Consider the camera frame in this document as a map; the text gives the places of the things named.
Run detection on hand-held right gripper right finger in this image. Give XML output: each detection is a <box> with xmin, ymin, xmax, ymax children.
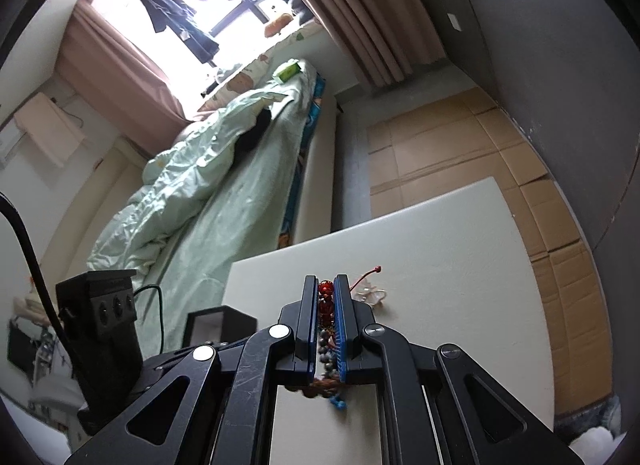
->
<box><xmin>333</xmin><ymin>274</ymin><xmax>586</xmax><ymax>465</ymax></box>

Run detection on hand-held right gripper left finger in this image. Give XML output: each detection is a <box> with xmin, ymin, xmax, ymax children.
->
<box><xmin>65</xmin><ymin>274</ymin><xmax>321</xmax><ymax>465</ymax></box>

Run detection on multicolour beaded bracelet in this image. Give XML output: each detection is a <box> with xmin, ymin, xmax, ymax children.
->
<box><xmin>285</xmin><ymin>281</ymin><xmax>349</xmax><ymax>412</ymax></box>

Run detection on black jewelry box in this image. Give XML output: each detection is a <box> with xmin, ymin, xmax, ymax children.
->
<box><xmin>185</xmin><ymin>305</ymin><xmax>259</xmax><ymax>349</ymax></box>

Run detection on white low table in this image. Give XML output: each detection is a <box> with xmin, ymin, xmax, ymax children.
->
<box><xmin>222</xmin><ymin>176</ymin><xmax>558</xmax><ymax>465</ymax></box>

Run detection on bed with green sheet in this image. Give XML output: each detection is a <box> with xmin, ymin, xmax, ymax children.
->
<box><xmin>65</xmin><ymin>58</ymin><xmax>346</xmax><ymax>361</ymax></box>

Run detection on light green duvet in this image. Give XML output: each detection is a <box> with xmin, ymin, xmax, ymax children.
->
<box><xmin>87</xmin><ymin>82</ymin><xmax>311</xmax><ymax>276</ymax></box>

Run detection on cream padded headboard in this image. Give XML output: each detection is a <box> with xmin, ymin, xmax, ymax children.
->
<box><xmin>65</xmin><ymin>138</ymin><xmax>151</xmax><ymax>271</ymax></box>

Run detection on flattened cardboard floor sheets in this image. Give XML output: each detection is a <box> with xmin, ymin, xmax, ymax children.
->
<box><xmin>367</xmin><ymin>86</ymin><xmax>618</xmax><ymax>418</ymax></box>

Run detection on beige hanging cloth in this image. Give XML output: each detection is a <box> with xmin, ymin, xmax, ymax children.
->
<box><xmin>12</xmin><ymin>92</ymin><xmax>87</xmax><ymax>168</ymax></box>

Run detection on green packet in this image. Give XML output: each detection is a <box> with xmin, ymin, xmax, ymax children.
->
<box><xmin>272</xmin><ymin>60</ymin><xmax>302</xmax><ymax>84</ymax></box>

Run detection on dark crumpled cloth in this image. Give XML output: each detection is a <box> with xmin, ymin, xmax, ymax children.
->
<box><xmin>201</xmin><ymin>65</ymin><xmax>237</xmax><ymax>97</ymax></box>

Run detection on printed windowsill cushion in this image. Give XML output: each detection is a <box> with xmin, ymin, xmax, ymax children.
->
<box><xmin>197</xmin><ymin>25</ymin><xmax>323</xmax><ymax>113</ymax></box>

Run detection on pink curtain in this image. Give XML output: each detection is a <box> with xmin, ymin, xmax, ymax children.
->
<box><xmin>277</xmin><ymin>0</ymin><xmax>448</xmax><ymax>88</ymax></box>
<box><xmin>55</xmin><ymin>0</ymin><xmax>188</xmax><ymax>156</ymax></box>

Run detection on orange plush toy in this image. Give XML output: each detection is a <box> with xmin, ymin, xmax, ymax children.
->
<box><xmin>264</xmin><ymin>12</ymin><xmax>294</xmax><ymax>37</ymax></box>

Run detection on hanging dark clothes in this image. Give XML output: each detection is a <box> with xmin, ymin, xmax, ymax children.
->
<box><xmin>210</xmin><ymin>0</ymin><xmax>286</xmax><ymax>36</ymax></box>

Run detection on long dark hanging garment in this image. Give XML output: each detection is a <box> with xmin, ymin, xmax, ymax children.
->
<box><xmin>137</xmin><ymin>0</ymin><xmax>221</xmax><ymax>65</ymax></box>

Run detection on thin black cable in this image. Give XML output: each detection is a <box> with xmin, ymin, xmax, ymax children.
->
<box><xmin>134</xmin><ymin>285</ymin><xmax>166</xmax><ymax>353</ymax></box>

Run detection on red cord bracelet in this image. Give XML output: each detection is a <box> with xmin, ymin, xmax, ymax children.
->
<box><xmin>350</xmin><ymin>266</ymin><xmax>384</xmax><ymax>291</ymax></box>

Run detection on thick black cable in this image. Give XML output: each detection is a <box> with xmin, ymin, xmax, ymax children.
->
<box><xmin>0</xmin><ymin>194</ymin><xmax>68</xmax><ymax>346</ymax></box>

